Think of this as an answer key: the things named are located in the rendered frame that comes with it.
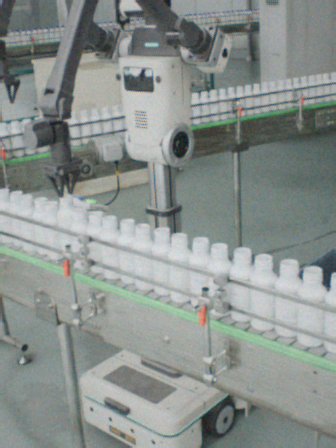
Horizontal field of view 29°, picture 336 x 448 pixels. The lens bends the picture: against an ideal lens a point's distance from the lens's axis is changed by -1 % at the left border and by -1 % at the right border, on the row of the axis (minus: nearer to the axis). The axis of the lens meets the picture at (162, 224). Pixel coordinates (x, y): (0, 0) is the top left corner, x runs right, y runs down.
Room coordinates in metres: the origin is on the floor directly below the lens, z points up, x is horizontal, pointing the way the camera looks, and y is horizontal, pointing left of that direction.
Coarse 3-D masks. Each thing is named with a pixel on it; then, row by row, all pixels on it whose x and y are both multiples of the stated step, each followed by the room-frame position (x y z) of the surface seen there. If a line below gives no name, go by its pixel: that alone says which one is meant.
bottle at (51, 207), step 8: (48, 208) 1.76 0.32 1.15; (56, 208) 1.77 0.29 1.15; (48, 216) 1.76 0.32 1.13; (56, 216) 1.76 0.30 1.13; (48, 224) 1.75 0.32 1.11; (56, 224) 1.75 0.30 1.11; (48, 232) 1.76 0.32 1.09; (56, 232) 1.75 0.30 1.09; (48, 240) 1.76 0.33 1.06; (56, 240) 1.75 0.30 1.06; (48, 256) 1.76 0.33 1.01; (56, 256) 1.75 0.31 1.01
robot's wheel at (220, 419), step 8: (224, 400) 2.22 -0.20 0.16; (216, 408) 2.18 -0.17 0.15; (224, 408) 2.20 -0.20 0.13; (232, 408) 2.24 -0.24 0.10; (208, 416) 2.17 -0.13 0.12; (216, 416) 2.16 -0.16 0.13; (224, 416) 2.20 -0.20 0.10; (232, 416) 2.24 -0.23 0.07; (208, 424) 2.16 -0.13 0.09; (216, 424) 2.16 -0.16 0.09; (224, 424) 2.20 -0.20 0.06; (232, 424) 2.24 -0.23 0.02; (208, 432) 2.17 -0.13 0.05; (216, 432) 2.16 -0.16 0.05; (224, 432) 2.19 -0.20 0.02
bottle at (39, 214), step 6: (36, 198) 1.84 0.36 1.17; (42, 198) 1.84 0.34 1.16; (36, 204) 1.81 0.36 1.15; (42, 204) 1.81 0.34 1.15; (36, 210) 1.81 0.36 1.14; (42, 210) 1.81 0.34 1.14; (36, 216) 1.80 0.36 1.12; (42, 216) 1.80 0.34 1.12; (42, 222) 1.80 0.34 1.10; (36, 228) 1.80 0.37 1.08; (42, 228) 1.80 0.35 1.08; (36, 234) 1.81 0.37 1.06; (42, 234) 1.80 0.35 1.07; (36, 240) 1.81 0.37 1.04; (42, 240) 1.80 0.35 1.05; (36, 246) 1.81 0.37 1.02; (42, 252) 1.80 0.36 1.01
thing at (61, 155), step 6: (54, 144) 1.72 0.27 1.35; (60, 144) 1.72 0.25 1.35; (66, 144) 1.73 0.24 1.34; (54, 150) 1.72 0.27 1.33; (60, 150) 1.72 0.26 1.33; (66, 150) 1.72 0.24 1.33; (54, 156) 1.72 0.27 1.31; (60, 156) 1.72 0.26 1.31; (66, 156) 1.72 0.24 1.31; (48, 162) 1.74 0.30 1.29; (54, 162) 1.72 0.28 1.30; (60, 162) 1.72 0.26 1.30; (66, 162) 1.72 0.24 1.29; (72, 162) 1.73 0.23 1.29; (78, 162) 1.75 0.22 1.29; (42, 168) 1.72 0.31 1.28; (54, 168) 1.69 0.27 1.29
